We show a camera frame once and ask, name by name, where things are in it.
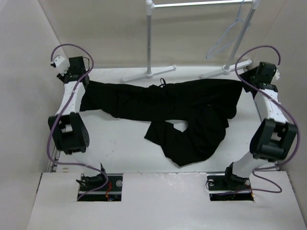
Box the black trousers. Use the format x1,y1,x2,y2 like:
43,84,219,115
80,79,243,167

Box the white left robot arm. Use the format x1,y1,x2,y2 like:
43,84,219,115
47,56,90,155

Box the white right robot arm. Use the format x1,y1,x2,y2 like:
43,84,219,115
222,62,298,190

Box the white clothes rack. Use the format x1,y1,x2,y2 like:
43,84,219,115
121,0,260,83

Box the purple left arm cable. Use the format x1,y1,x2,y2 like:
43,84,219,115
47,43,110,201

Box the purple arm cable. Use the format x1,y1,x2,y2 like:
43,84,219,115
47,43,110,201
217,45,301,196

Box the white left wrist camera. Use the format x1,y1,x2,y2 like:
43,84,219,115
50,56,70,75

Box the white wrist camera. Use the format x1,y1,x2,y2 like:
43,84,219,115
274,69,281,81
50,56,70,75

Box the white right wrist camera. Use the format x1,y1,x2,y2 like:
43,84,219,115
274,69,281,81

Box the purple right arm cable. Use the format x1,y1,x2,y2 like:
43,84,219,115
217,45,301,196

